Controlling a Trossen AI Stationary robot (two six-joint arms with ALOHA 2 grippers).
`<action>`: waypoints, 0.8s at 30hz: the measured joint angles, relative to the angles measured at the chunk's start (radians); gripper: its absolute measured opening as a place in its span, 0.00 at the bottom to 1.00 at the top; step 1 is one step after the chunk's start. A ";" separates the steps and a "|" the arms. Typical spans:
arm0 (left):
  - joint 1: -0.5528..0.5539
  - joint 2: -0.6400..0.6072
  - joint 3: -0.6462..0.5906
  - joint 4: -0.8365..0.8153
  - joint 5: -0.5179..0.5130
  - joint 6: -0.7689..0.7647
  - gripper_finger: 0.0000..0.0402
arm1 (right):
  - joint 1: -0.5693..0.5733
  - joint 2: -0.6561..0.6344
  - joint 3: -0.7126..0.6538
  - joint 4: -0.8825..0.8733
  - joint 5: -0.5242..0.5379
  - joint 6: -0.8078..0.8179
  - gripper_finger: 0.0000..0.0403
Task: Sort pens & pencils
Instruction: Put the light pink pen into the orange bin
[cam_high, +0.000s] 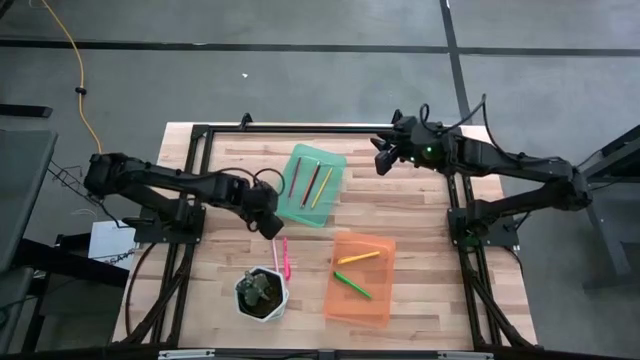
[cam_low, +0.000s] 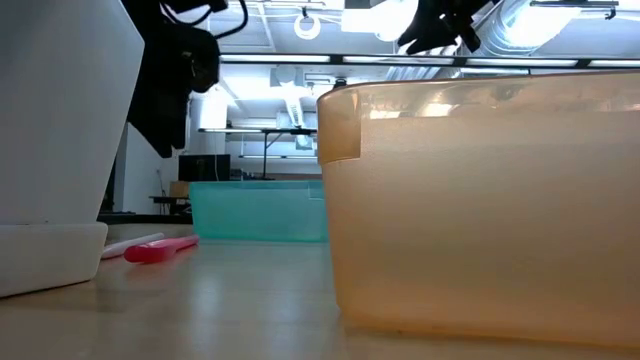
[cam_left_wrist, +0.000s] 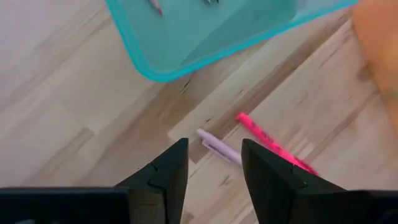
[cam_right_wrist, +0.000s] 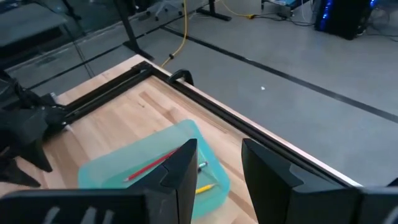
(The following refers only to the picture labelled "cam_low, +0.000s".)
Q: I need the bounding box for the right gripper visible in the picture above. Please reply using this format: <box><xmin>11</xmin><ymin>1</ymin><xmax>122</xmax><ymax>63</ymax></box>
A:
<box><xmin>397</xmin><ymin>0</ymin><xmax>496</xmax><ymax>56</ymax></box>

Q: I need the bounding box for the white hanging cord reel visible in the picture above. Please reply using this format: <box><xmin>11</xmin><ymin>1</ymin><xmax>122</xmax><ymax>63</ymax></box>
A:
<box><xmin>293</xmin><ymin>12</ymin><xmax>322</xmax><ymax>42</ymax></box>

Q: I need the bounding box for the magenta pen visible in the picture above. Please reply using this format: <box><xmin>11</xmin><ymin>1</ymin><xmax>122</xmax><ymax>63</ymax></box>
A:
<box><xmin>123</xmin><ymin>234</ymin><xmax>201</xmax><ymax>265</ymax></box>

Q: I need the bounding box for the teal translucent plastic bin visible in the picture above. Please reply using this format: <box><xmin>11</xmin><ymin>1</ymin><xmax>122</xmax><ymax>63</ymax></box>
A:
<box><xmin>188</xmin><ymin>180</ymin><xmax>330</xmax><ymax>244</ymax></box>

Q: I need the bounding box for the black cabinet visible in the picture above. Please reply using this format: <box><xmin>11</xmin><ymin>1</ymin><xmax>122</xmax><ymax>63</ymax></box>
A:
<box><xmin>178</xmin><ymin>153</ymin><xmax>232</xmax><ymax>183</ymax></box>

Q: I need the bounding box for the light pink pen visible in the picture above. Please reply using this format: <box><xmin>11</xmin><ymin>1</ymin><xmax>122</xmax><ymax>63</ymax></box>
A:
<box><xmin>100</xmin><ymin>231</ymin><xmax>166</xmax><ymax>261</ymax></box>

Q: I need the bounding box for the black background table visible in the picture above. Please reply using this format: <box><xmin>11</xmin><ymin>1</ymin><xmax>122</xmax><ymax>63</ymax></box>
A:
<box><xmin>198</xmin><ymin>127</ymin><xmax>319</xmax><ymax>182</ymax></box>

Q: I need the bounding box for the white ventilation duct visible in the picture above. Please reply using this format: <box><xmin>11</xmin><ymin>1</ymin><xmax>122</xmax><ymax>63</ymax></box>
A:
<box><xmin>279</xmin><ymin>67</ymin><xmax>314</xmax><ymax>151</ymax></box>

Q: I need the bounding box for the black aluminium table frame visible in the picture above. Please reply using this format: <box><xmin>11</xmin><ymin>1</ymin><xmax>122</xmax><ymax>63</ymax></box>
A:
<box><xmin>97</xmin><ymin>213</ymin><xmax>194</xmax><ymax>225</ymax></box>

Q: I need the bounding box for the orange translucent plastic bin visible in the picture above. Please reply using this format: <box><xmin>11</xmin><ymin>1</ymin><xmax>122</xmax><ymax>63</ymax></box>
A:
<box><xmin>316</xmin><ymin>71</ymin><xmax>640</xmax><ymax>350</ymax></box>

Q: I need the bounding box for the long ceiling light strip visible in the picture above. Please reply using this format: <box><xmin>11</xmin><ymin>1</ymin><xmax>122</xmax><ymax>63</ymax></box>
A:
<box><xmin>219</xmin><ymin>52</ymin><xmax>640</xmax><ymax>70</ymax></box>

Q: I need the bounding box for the white hexagonal planter pot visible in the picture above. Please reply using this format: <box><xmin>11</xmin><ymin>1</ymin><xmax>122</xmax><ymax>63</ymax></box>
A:
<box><xmin>0</xmin><ymin>0</ymin><xmax>146</xmax><ymax>300</ymax></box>

